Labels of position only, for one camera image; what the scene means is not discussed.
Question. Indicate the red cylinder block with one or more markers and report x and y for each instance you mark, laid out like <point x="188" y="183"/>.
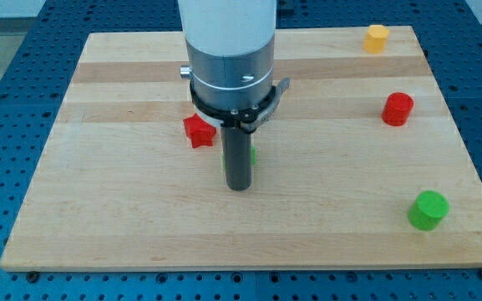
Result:
<point x="397" y="109"/>

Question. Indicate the green cylinder block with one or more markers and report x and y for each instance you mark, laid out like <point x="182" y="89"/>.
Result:
<point x="428" y="210"/>

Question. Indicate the red star block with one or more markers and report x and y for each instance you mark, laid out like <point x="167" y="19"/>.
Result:
<point x="198" y="131"/>

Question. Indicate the yellow hexagon block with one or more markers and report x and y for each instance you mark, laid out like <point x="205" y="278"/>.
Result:
<point x="375" y="39"/>

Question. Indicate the wooden board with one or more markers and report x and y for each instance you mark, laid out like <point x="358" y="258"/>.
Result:
<point x="119" y="188"/>

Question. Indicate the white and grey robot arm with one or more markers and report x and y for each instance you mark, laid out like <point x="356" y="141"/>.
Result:
<point x="230" y="44"/>

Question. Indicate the green star block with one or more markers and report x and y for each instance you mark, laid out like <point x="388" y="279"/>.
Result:
<point x="252" y="155"/>

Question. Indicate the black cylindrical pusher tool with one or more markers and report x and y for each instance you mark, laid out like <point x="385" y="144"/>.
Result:
<point x="236" y="146"/>

